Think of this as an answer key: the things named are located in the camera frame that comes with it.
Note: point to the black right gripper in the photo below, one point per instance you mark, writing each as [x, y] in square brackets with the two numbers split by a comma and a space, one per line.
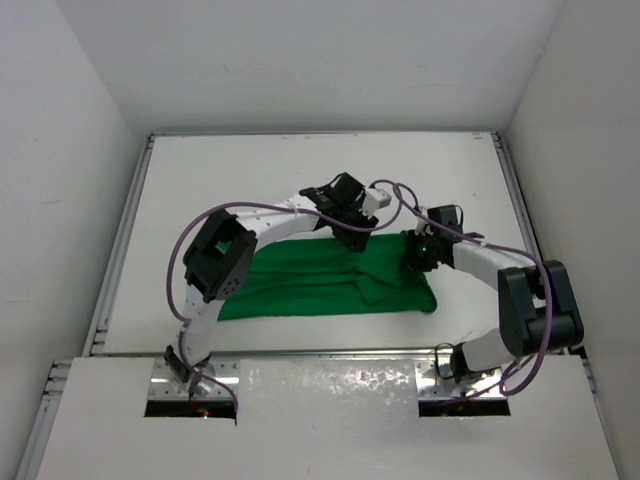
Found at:
[413, 263]

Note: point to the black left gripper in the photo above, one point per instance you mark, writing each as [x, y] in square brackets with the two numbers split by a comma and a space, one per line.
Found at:
[353, 230]

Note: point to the green t-shirt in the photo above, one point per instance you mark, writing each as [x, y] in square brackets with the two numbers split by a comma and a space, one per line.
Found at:
[320, 277]

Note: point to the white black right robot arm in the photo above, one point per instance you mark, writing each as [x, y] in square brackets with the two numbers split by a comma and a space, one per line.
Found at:
[537, 309]

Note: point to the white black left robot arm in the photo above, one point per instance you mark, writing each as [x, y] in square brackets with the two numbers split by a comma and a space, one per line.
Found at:
[218, 259]

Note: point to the white front cover panel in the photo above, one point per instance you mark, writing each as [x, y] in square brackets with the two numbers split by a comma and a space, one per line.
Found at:
[332, 419]

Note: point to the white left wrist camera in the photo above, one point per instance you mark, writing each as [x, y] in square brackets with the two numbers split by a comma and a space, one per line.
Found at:
[374, 200]

